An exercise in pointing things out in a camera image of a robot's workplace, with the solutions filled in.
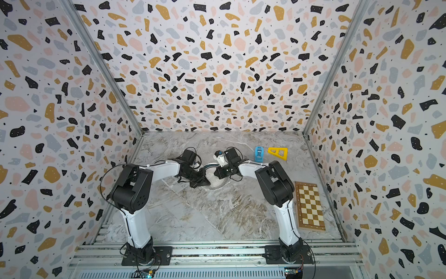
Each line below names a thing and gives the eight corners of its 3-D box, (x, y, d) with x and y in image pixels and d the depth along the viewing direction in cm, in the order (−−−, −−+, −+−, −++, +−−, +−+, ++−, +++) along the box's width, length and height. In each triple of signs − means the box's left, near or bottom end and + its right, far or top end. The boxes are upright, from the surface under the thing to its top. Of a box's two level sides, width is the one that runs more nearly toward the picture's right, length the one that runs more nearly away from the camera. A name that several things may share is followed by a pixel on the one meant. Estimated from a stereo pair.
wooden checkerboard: (297, 228, 84) (299, 226, 81) (294, 184, 99) (296, 181, 97) (322, 232, 83) (325, 230, 80) (315, 187, 98) (318, 184, 95)
